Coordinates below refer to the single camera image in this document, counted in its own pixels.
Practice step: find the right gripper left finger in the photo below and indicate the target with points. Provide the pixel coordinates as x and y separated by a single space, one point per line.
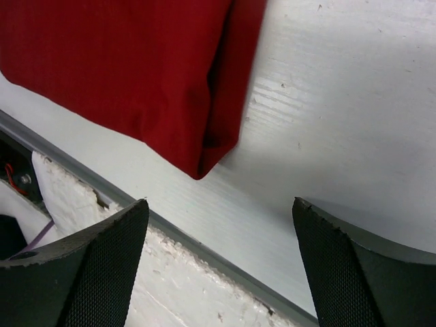
84 279

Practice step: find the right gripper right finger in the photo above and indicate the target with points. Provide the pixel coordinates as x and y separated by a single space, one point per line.
358 278

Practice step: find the red t-shirt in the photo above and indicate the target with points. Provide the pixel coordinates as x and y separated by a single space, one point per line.
172 74

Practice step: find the black cloth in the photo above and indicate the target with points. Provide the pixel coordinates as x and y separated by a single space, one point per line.
12 239

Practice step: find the aluminium table rail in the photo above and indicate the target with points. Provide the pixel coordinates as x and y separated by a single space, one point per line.
179 282

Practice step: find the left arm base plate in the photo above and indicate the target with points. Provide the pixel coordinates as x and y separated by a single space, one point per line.
17 170

